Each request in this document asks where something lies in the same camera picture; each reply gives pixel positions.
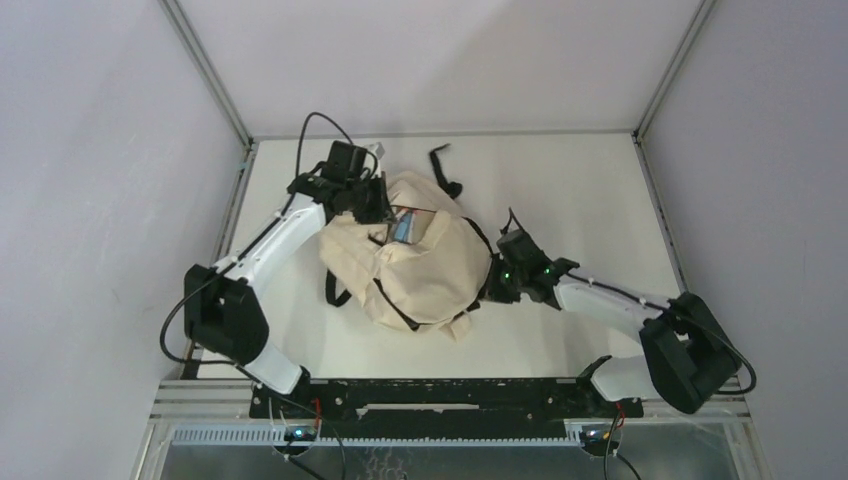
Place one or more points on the beige canvas student bag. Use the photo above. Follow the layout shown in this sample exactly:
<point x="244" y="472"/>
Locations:
<point x="431" y="284"/>

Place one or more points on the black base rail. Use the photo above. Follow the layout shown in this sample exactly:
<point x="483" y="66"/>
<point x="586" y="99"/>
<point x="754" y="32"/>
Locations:
<point x="443" y="409"/>

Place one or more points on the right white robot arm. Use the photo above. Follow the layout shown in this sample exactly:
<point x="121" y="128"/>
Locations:
<point x="686" y="357"/>

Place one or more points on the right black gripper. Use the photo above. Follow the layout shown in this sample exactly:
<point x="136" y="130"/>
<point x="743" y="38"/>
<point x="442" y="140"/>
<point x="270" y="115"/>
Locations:
<point x="492" y="292"/>

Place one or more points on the light blue eraser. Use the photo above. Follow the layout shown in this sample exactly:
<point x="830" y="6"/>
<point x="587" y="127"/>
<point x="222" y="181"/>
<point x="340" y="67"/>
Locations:
<point x="404" y="227"/>

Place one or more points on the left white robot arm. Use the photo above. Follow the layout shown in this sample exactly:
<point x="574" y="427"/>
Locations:
<point x="222" y="308"/>

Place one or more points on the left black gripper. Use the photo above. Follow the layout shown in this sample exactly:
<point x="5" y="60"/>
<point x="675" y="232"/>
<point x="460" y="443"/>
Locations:
<point x="383" y="211"/>

